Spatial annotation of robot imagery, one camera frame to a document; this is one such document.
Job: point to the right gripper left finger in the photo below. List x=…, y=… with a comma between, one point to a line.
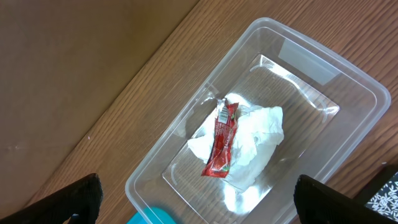
x=78, y=202

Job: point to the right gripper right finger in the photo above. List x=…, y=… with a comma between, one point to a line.
x=317, y=203

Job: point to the white napkin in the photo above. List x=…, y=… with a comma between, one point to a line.
x=258, y=134

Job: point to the red snack wrapper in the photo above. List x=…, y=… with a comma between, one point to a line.
x=226, y=124

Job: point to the black plastic tray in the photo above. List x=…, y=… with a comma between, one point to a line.
x=388, y=172

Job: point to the pile of rice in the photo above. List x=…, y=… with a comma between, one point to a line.
x=385, y=201

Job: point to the teal plastic tray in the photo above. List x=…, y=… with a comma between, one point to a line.
x=154, y=214

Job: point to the clear plastic bin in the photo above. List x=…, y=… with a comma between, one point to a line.
x=328, y=105

